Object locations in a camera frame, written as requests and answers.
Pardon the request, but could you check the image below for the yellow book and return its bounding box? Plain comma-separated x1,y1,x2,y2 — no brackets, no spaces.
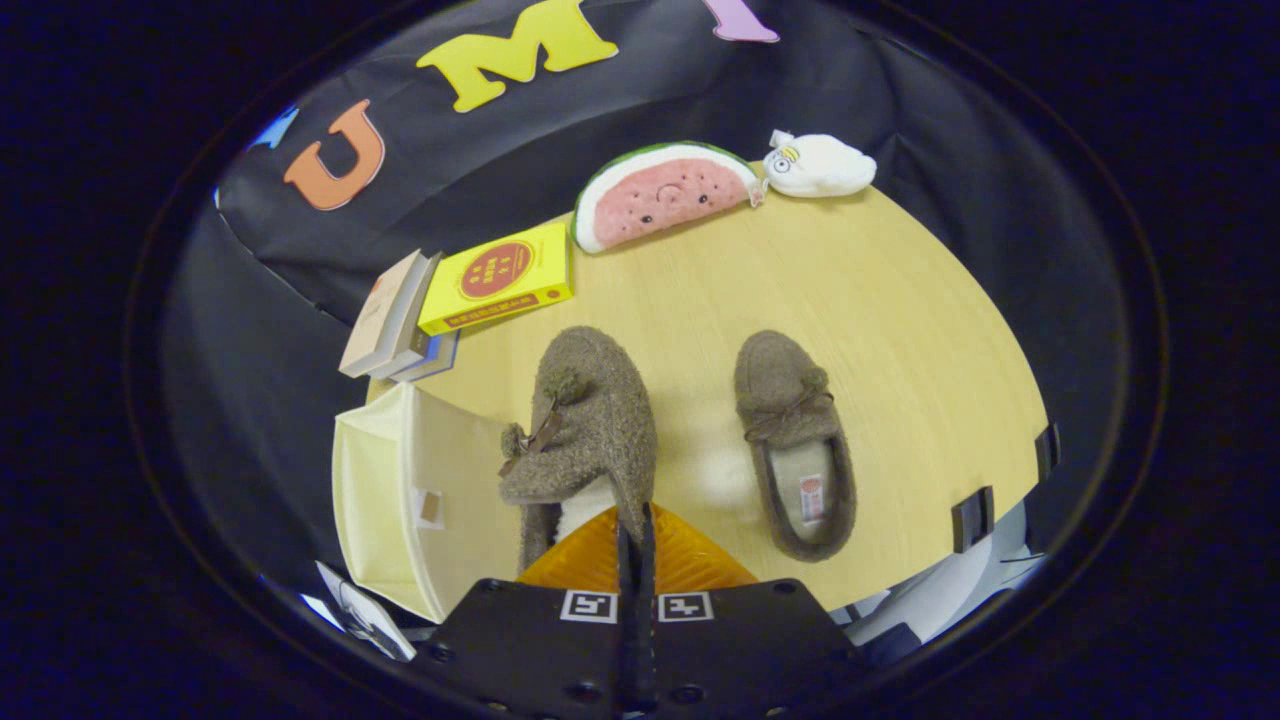
417,221,574,337

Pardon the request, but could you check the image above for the blue book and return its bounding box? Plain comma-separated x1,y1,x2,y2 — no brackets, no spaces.
395,330,461,384

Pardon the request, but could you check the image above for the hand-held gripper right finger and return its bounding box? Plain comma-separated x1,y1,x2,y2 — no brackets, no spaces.
640,503,871,720

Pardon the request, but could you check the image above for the blue white printed bag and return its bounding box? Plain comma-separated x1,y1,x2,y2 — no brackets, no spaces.
315,560,416,661

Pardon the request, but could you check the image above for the brown fuzzy shoe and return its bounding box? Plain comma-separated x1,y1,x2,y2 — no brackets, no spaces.
734,330,858,563
498,325,659,576

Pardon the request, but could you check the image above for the grey white book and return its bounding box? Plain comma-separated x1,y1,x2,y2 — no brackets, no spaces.
370,255,446,381

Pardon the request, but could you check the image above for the beige fabric storage box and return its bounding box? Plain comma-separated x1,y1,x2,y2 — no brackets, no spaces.
332,382,531,623

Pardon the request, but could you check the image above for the watermelon slice plush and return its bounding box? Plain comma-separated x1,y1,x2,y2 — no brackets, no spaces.
572,141,763,255

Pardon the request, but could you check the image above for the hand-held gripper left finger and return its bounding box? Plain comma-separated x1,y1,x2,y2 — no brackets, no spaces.
410,505,641,720

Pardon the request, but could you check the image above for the white plastic object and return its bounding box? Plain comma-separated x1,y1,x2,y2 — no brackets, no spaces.
845,500,1046,646

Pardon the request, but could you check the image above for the white plush toy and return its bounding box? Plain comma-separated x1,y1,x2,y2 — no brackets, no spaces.
763,130,878,198

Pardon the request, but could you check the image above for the beige book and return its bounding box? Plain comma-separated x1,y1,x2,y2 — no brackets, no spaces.
338,249,431,379

